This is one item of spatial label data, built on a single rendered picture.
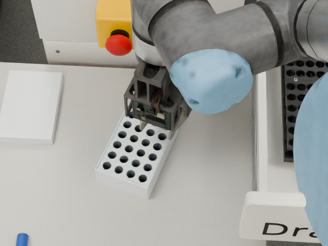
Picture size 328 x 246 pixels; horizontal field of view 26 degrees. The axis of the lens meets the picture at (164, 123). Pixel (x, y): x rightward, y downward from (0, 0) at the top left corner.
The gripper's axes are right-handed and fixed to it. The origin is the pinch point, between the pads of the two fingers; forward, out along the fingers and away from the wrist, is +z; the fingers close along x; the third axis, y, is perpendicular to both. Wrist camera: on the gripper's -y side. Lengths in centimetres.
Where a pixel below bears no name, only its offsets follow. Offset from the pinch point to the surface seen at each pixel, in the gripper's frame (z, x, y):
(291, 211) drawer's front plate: -10.2, 21.5, 13.0
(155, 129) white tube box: 1.6, -1.4, 1.7
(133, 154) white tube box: 1.6, -2.8, 7.1
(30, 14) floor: 81, -73, -67
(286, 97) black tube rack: -8.9, 15.9, -3.9
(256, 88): -7.2, 11.5, -4.9
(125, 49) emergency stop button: -6.6, -8.8, -4.8
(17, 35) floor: 81, -73, -58
